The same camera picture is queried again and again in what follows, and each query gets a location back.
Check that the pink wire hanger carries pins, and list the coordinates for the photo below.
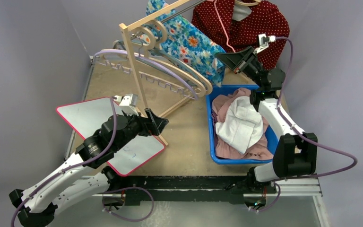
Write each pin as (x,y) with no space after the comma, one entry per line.
(223,27)

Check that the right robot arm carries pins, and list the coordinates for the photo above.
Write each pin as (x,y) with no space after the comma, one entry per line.
(296,151)

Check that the red polka dot dress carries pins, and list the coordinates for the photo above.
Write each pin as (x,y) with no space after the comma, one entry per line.
(263,18)

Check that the pink pleated skirt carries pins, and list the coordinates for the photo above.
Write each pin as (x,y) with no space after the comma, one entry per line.
(259,151)

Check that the blue plastic bin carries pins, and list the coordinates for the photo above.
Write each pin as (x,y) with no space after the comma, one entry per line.
(270,135)

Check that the cream wooden hanger front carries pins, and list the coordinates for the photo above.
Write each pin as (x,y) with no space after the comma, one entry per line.
(116,58)

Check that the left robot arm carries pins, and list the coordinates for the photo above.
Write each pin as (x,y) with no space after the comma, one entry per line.
(38,205)

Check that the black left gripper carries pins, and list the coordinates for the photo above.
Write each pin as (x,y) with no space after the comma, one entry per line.
(152,125)

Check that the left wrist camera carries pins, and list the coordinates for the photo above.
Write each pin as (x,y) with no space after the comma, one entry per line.
(126,105)

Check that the wooden clothes rack frame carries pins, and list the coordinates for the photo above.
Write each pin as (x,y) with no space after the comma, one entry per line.
(128,34)

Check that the red-edged whiteboard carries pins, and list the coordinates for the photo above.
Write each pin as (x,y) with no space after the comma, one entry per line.
(86,117)

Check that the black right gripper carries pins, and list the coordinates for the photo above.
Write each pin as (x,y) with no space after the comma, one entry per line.
(242,61)

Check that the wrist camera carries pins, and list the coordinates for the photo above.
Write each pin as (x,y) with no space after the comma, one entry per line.
(126,105)
(263,41)

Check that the white cloth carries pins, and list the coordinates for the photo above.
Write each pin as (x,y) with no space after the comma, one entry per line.
(243,125)

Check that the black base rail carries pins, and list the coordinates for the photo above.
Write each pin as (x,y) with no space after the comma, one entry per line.
(234,189)

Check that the teal hanger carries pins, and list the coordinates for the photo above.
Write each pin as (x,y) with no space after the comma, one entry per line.
(160,60)

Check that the blue floral garment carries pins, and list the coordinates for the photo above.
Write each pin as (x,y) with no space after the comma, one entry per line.
(187,43)

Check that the cream wooden hanger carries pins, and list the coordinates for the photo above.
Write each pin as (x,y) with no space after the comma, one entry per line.
(116,58)
(202,89)

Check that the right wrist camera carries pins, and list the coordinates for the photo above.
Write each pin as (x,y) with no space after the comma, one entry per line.
(263,41)

